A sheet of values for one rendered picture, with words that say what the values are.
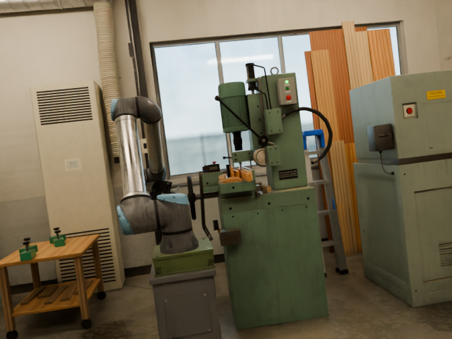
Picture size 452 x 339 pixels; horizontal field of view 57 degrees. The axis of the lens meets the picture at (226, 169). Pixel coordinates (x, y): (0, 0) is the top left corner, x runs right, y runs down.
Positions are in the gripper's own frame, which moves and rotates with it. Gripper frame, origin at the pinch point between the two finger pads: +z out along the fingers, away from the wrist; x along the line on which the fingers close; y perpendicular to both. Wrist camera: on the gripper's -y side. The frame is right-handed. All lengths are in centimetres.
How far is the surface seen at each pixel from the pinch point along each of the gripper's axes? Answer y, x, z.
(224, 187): 14.1, -41.6, 22.6
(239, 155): 34.6, -15.0, 30.0
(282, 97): 75, -29, 46
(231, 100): 67, -20, 16
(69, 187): -23, 79, -94
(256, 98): 72, -19, 32
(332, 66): 139, 112, 111
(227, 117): 56, -18, 17
